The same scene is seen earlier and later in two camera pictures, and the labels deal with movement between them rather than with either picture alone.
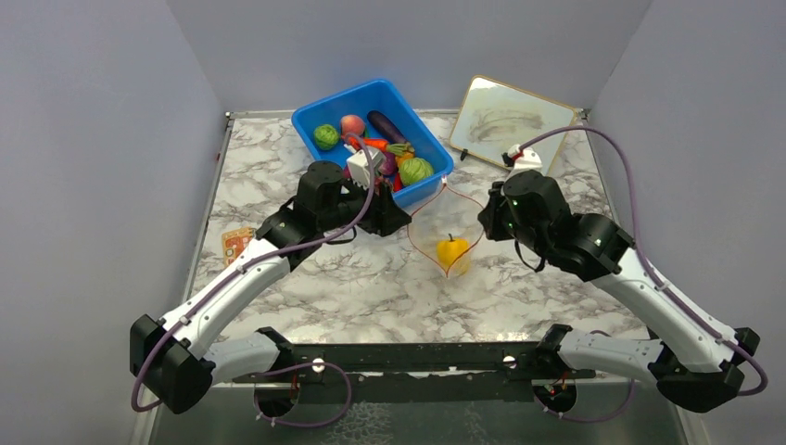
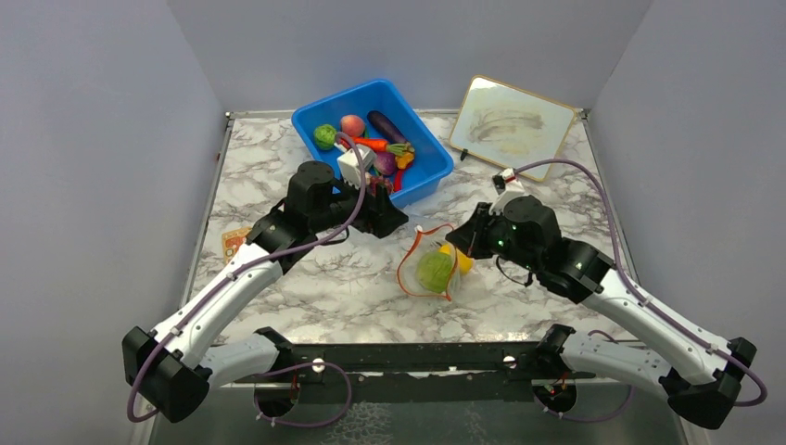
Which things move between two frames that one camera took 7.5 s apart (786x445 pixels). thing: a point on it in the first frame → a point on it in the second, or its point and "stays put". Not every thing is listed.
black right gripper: (491, 213) → (470, 235)
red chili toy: (397, 182) stays put
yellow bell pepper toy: (453, 255) stays put
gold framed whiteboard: (495, 116) stays put
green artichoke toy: (325, 136) stays put
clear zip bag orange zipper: (445, 226) → (428, 266)
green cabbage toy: (414, 169) → (434, 270)
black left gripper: (384, 215) stays put
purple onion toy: (388, 166) stays put
